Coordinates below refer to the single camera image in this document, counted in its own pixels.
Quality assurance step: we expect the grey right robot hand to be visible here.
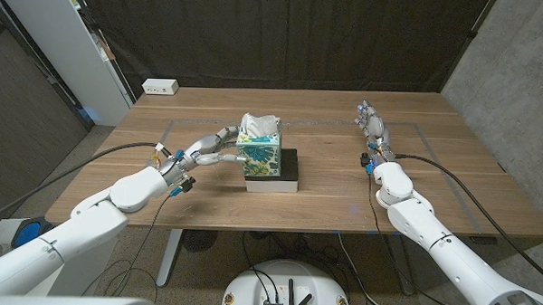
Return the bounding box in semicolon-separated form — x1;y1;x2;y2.
352;99;398;167

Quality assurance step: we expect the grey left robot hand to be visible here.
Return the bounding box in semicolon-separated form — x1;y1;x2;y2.
158;122;251;190

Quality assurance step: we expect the teal floral tissue box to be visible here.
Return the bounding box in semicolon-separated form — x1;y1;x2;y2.
233;116;283;179

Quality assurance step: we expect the white tissue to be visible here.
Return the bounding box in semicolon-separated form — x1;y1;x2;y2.
240;112;281;139

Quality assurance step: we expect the black box with white base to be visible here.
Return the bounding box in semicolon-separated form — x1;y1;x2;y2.
243;146;300;195

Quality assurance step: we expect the white power strip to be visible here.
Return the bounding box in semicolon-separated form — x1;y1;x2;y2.
140;77;181;97

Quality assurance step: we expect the round black floor fan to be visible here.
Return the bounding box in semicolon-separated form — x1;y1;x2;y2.
180;229;219;255

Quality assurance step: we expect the white table leg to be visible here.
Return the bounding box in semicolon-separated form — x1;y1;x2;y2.
156;227;184;290

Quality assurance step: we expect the black curtain backdrop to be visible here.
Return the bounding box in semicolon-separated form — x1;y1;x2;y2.
71;0;498;111

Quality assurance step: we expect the grey table leg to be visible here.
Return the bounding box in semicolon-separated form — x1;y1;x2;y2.
384;233;418;297

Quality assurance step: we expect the white robot torso base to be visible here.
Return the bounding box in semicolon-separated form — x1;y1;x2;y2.
219;258;354;305

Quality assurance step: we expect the white cabinet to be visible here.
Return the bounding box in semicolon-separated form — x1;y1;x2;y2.
0;0;138;129

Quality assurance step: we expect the blue and black floor item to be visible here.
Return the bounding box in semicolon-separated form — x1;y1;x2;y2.
10;218;44;250

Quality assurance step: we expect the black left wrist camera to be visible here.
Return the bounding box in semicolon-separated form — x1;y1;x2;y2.
178;176;197;195

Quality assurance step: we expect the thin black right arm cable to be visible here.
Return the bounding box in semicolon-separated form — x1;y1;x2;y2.
363;173;487;305

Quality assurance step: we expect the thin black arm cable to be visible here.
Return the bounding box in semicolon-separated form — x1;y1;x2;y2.
363;173;487;305
110;192;174;300

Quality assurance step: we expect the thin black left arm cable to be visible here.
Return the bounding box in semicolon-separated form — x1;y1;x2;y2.
110;192;174;300

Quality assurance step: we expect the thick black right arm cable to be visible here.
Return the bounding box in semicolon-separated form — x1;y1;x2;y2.
389;152;543;288

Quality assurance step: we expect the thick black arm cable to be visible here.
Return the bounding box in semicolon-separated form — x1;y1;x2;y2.
389;152;543;288
0;137;165;234

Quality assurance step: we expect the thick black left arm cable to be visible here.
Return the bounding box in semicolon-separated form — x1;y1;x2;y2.
0;137;165;234

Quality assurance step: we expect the white floor cable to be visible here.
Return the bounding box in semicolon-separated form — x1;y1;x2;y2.
335;233;401;305

